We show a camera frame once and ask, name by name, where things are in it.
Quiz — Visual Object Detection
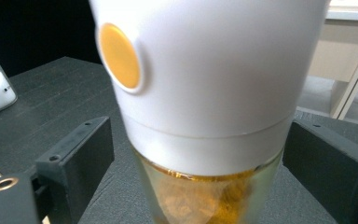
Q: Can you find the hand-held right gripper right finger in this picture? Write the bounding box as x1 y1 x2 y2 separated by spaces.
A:
282 119 358 224

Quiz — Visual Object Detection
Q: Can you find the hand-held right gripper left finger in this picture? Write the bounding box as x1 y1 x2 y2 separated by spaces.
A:
35 116 116 224

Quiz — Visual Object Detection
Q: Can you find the black shelf with metal legs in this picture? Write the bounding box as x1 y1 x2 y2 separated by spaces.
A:
0 55 358 224

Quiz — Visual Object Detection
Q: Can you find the beige desk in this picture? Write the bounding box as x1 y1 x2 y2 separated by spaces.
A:
296 0 358 129

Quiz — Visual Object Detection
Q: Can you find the black curtain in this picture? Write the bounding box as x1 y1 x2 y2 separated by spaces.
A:
0 0 104 78

